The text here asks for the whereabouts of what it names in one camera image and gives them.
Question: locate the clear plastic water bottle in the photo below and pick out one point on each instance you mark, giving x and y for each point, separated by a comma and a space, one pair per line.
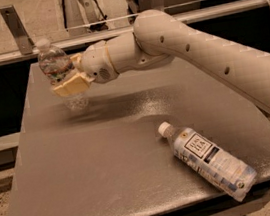
57, 67

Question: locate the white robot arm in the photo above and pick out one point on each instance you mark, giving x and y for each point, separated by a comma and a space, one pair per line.
157, 37

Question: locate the tea bottle with white label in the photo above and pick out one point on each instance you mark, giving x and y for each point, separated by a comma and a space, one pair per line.
218, 167

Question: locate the metal guard rail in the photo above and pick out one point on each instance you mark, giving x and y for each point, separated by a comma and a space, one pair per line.
187, 18

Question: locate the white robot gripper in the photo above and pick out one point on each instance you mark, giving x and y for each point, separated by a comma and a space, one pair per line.
95, 62

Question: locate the left metal rail bracket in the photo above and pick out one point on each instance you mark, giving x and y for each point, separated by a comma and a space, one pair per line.
23, 41

